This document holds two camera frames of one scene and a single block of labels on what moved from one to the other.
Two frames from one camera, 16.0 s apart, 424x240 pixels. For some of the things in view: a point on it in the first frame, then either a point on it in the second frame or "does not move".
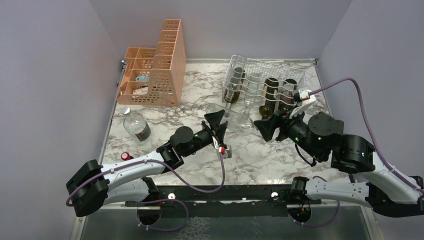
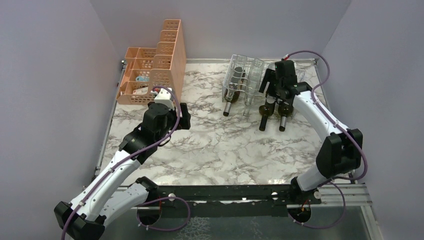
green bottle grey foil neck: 232,93 does not move
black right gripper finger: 268,127 → 267,78
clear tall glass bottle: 236,121 → 255,76
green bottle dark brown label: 286,99 → 284,111
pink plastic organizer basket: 156,76 does not move
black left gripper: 215,120 → 184,123
